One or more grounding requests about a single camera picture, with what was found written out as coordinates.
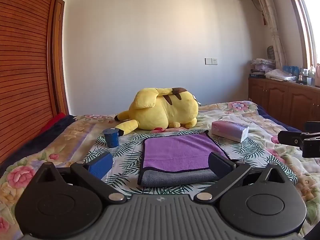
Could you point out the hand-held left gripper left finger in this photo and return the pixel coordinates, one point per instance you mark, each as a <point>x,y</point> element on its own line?
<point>101,165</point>

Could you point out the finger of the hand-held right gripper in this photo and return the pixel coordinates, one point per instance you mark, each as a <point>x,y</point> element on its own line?
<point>290,138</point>
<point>313,126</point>

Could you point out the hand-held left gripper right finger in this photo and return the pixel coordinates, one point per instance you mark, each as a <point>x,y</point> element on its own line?
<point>219,165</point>

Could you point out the purple and grey towel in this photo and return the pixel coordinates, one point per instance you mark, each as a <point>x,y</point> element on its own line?
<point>180,152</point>

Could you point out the leaf-print cloth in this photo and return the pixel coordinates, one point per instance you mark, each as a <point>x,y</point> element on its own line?
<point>125,155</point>

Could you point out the floral bedsheet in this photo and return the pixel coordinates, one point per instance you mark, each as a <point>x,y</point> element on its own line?
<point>262,130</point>

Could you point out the blue cup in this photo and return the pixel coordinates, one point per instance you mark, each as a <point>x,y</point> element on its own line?
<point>111,138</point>

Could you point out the pink tissue pack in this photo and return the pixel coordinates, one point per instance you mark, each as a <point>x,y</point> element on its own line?
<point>228,130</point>

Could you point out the wooden cabinet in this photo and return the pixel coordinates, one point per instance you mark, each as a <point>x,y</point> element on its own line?
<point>282,97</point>

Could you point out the small white bottle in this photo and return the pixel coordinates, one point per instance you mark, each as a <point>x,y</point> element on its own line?
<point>301,76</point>

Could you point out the pink and white container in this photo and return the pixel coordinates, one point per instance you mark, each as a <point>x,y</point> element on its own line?
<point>318,75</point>

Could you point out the dark blue blanket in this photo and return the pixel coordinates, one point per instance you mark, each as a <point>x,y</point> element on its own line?
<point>50,135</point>

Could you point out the white plastic bag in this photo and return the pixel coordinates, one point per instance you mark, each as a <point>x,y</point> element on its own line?
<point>280,75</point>

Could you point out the blue box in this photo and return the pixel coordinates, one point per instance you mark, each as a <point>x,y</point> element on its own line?
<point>290,69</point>

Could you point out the red cloth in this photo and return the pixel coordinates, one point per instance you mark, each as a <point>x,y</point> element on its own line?
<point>53,122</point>

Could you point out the dark flat box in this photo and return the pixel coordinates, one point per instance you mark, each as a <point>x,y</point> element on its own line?
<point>257,75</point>

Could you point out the stack of folded linens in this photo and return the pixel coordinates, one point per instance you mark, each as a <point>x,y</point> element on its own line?
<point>262,65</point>

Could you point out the yellow plush toy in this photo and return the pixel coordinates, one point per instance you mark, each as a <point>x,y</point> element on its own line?
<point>160,110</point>

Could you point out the window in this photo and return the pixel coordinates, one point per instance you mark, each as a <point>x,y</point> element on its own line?
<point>308,22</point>

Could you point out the beige curtain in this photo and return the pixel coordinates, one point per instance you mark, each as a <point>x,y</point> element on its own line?
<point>273,30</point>

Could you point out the wooden louvred wardrobe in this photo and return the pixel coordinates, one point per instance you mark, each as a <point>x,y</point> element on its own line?
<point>22,67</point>

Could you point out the white wall socket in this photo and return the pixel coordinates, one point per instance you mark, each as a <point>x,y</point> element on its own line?
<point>211,61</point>

